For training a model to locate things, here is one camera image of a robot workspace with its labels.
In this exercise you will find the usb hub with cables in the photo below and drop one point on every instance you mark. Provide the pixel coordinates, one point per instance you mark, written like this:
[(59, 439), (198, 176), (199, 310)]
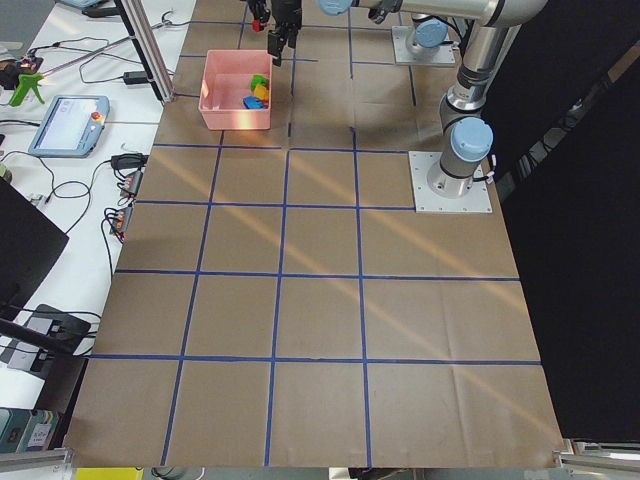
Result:
[(129, 186)]

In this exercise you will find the aluminium frame post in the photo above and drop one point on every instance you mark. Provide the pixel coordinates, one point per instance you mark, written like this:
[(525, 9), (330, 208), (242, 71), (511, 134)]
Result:
[(141, 34)]

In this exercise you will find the black power adapter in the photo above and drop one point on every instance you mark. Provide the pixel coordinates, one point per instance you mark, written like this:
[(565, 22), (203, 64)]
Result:
[(134, 77)]

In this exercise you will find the reacher grabber tool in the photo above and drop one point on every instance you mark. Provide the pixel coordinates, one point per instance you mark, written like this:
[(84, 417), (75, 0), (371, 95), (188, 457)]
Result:
[(26, 78)]

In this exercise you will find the blue toy block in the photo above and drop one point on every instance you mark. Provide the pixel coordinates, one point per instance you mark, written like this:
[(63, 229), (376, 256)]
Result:
[(253, 103)]

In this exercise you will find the pink plastic box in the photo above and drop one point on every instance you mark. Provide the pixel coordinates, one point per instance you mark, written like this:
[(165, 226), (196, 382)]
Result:
[(227, 83)]

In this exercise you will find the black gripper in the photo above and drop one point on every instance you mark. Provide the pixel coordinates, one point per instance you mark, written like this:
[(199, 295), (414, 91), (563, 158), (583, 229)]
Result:
[(285, 14)]

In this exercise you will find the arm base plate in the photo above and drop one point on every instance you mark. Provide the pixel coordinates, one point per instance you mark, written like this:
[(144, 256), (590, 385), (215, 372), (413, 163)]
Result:
[(436, 192), (408, 52)]

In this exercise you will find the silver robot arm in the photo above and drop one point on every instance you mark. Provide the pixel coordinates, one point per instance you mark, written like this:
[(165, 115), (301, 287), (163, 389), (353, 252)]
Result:
[(467, 138), (429, 33)]

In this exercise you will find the black monitor stand base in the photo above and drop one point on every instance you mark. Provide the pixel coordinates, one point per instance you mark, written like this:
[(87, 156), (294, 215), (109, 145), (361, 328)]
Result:
[(46, 334)]

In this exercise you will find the red toy block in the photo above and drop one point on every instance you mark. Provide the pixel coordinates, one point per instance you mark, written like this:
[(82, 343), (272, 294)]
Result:
[(257, 25)]

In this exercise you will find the yellow toy block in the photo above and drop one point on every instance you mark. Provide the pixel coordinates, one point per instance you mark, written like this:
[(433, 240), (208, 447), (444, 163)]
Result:
[(261, 92)]

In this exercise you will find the teach pendant tablet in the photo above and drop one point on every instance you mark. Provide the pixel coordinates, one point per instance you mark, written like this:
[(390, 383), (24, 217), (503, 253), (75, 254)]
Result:
[(71, 127)]

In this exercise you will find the green toy block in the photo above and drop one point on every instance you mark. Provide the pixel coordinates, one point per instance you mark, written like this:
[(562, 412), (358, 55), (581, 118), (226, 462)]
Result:
[(259, 80)]

